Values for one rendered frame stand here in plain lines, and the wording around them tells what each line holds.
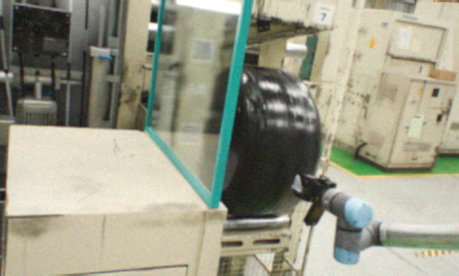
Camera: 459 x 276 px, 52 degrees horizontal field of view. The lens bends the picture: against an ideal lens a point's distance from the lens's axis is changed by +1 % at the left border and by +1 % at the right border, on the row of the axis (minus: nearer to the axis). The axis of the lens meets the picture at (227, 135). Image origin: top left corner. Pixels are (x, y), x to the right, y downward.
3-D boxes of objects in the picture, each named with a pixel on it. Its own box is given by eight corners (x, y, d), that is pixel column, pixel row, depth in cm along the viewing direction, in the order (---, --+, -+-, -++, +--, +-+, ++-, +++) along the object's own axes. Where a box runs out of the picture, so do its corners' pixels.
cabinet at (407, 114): (385, 174, 595) (411, 77, 564) (355, 159, 644) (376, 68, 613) (434, 173, 638) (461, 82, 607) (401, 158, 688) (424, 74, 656)
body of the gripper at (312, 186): (320, 173, 155) (342, 183, 144) (316, 198, 156) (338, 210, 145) (300, 173, 152) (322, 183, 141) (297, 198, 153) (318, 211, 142)
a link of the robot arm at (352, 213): (351, 233, 128) (354, 203, 127) (327, 219, 138) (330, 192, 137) (373, 231, 132) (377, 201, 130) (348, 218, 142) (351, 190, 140)
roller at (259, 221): (203, 222, 173) (206, 232, 170) (206, 215, 170) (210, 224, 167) (284, 218, 187) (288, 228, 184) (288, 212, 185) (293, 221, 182)
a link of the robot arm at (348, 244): (370, 259, 139) (374, 223, 138) (350, 269, 131) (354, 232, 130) (347, 250, 145) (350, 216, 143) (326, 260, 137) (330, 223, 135)
